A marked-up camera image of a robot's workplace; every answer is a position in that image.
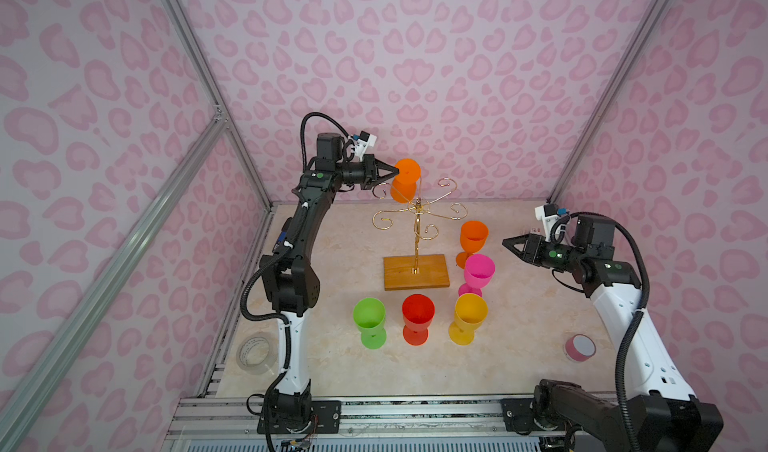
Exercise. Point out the aluminium frame corner post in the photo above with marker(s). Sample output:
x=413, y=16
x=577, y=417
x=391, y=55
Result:
x=649, y=23
x=180, y=22

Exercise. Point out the red plastic wine glass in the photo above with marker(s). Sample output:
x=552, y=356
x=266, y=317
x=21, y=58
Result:
x=418, y=313

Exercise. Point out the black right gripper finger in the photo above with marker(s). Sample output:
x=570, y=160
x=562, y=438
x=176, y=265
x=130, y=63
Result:
x=532, y=259
x=522, y=244

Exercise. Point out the gold wire glass rack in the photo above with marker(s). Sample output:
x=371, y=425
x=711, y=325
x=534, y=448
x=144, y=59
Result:
x=420, y=210

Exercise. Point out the aluminium frame corner post right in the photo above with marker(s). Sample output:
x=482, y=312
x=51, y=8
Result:
x=649, y=23

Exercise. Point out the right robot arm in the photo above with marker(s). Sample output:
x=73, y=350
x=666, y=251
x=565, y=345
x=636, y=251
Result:
x=655, y=409

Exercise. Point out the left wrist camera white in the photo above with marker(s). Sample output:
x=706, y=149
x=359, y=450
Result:
x=363, y=143

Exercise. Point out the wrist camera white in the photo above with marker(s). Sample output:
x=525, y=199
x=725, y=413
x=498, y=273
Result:
x=548, y=215
x=363, y=143

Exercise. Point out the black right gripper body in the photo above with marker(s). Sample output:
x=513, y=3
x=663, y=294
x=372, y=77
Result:
x=557, y=256

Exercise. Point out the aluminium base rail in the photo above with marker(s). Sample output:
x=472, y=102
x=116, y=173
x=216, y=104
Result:
x=215, y=422

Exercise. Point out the yellow plastic wine glass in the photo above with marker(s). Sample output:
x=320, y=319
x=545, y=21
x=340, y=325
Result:
x=470, y=312

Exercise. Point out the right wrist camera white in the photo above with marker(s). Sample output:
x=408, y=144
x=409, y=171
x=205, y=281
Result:
x=548, y=215

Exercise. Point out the orange wine glass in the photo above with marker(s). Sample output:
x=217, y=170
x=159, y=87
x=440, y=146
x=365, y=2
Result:
x=473, y=236
x=404, y=185

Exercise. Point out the orange wine glass front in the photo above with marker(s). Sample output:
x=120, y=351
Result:
x=473, y=236

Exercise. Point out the clear tape roll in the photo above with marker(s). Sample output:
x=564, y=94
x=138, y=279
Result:
x=258, y=354

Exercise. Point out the pink plastic wine glass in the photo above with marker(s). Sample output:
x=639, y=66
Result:
x=479, y=270

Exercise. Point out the pink tape roll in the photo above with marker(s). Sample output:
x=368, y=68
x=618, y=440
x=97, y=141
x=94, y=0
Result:
x=580, y=348

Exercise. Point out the wooden rack base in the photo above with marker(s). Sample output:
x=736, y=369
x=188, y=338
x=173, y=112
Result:
x=415, y=273

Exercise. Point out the aluminium frame corner post left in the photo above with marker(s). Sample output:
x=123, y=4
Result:
x=180, y=22

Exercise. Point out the aluminium diagonal frame bar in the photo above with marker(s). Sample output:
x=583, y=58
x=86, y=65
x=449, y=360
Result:
x=38, y=386

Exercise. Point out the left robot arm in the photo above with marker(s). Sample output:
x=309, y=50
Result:
x=285, y=287

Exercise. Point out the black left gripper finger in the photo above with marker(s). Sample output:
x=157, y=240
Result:
x=377, y=167
x=377, y=175

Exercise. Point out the green plastic wine glass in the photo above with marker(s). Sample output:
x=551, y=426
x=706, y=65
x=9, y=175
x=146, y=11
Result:
x=369, y=316

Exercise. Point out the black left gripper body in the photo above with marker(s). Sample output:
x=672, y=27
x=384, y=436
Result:
x=358, y=174

